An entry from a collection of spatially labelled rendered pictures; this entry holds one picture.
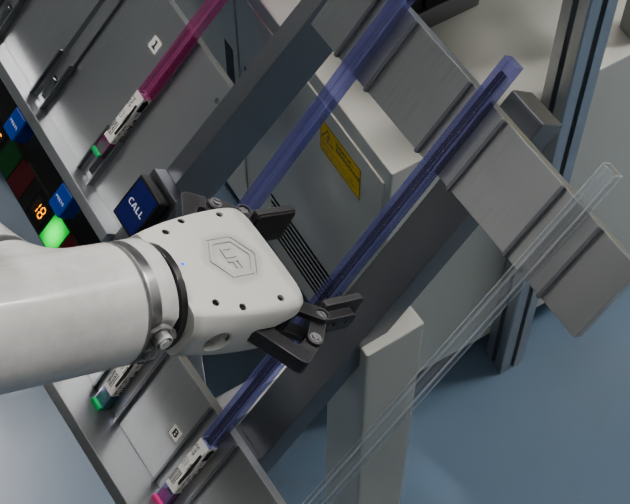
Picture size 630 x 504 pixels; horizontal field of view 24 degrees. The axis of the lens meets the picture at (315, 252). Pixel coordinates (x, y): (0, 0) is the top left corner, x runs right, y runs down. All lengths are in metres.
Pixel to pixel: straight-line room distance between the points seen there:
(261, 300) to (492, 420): 1.16
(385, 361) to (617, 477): 0.92
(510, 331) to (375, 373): 0.81
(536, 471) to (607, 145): 0.51
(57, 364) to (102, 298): 0.05
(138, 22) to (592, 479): 1.01
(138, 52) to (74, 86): 0.09
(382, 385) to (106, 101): 0.41
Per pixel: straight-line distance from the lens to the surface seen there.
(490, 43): 1.70
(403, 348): 1.25
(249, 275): 1.02
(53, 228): 1.52
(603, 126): 1.82
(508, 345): 2.09
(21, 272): 0.91
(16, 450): 2.14
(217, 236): 1.03
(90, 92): 1.49
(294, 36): 1.30
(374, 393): 1.30
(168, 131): 1.40
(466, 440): 2.12
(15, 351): 0.89
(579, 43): 1.54
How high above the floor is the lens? 1.93
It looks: 59 degrees down
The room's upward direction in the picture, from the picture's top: straight up
